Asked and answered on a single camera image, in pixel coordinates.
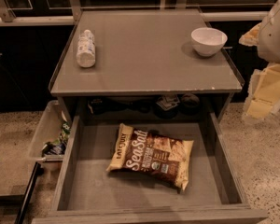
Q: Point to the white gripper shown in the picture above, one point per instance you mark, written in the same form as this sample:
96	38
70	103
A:
275	36

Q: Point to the brown sea salt chip bag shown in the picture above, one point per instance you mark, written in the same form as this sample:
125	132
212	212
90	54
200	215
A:
162	157

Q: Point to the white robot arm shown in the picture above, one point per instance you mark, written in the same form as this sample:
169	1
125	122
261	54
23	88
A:
269	43

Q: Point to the grey counter cabinet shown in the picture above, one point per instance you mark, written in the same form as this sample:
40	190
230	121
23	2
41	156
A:
143	52

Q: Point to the grey open top drawer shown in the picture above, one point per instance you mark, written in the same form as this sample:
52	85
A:
86	193

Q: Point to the white ceramic bowl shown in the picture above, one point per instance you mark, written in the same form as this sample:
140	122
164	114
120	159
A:
208	41

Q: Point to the dark items on shelf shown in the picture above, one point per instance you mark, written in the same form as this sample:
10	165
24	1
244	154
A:
164	106

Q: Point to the white plastic water bottle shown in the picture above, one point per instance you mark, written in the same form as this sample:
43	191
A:
86	49

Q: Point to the green snack packets in bin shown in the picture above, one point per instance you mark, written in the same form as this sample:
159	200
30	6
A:
58	146

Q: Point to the clear plastic storage bin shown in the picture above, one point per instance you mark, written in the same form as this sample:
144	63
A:
48	129

